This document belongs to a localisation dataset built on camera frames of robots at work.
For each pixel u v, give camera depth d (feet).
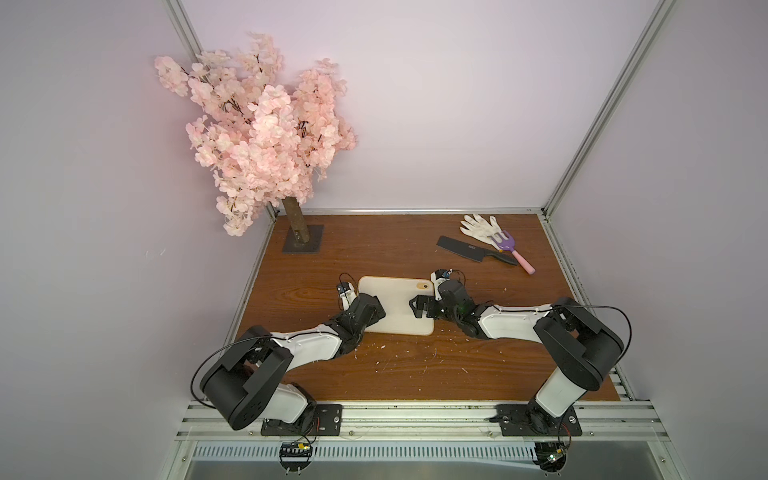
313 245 3.62
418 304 2.73
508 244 3.55
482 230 3.74
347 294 2.60
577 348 1.52
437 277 2.78
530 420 2.15
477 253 3.51
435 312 2.67
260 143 2.06
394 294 3.20
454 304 2.32
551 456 2.28
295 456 2.35
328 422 2.38
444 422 2.45
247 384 1.40
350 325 2.24
